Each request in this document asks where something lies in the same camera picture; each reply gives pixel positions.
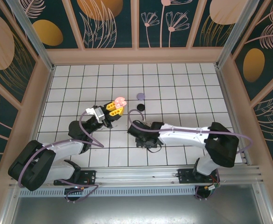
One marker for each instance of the pink earbud charging case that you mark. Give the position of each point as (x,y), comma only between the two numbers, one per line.
(120,101)

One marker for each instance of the black earbud charging case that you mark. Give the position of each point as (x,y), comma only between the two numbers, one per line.
(141,107)

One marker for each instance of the purple earbud charging case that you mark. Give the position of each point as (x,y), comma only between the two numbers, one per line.
(141,96)

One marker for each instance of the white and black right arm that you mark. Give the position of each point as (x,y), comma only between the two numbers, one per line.
(183,137)

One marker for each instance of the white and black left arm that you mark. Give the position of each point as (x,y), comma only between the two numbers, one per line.
(66,149)

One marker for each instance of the round black base electronics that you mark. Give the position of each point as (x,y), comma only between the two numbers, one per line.
(74,194)
(206,192)

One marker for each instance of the grey metal front panel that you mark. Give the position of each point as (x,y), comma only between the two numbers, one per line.
(136,210)

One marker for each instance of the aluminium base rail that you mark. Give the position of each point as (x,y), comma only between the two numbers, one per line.
(136,175)

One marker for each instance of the aluminium corner post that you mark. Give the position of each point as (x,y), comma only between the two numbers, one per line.
(233,35)
(34,39)

